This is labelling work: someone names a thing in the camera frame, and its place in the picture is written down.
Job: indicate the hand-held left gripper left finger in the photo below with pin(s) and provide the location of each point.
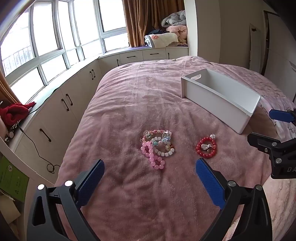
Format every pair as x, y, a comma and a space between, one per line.
91, 180

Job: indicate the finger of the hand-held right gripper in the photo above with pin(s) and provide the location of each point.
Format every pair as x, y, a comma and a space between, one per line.
266, 144
277, 114

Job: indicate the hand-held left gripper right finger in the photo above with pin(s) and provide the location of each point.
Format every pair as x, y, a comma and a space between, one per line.
209, 183

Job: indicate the white storage box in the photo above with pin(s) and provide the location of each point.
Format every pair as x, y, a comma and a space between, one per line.
231, 98

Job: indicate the pink printed bedsheet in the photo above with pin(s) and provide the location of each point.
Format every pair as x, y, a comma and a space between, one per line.
284, 208

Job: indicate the white shelf unit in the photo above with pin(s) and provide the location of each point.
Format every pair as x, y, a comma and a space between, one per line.
27, 162

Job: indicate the white door panel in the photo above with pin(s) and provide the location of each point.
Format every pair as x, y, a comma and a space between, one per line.
254, 46

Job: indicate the green box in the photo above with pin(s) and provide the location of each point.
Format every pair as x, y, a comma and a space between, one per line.
11, 178

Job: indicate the small metal items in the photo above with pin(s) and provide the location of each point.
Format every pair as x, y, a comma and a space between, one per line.
11, 133

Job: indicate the red cloth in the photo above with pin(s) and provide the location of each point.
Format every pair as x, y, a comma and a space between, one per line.
13, 112

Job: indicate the beige curtain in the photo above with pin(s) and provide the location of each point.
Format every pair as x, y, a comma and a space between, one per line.
7, 92

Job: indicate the pink folded blanket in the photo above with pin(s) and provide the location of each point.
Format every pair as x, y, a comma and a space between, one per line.
178, 32

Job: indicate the white framed bay window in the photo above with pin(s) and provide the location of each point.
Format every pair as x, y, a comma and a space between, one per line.
69, 49

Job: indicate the grey folded blanket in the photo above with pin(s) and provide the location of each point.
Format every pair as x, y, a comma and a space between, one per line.
173, 18

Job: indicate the dark cloth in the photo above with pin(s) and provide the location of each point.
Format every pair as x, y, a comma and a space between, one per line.
158, 31

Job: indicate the brown curtain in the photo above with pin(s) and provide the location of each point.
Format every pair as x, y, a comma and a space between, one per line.
143, 18

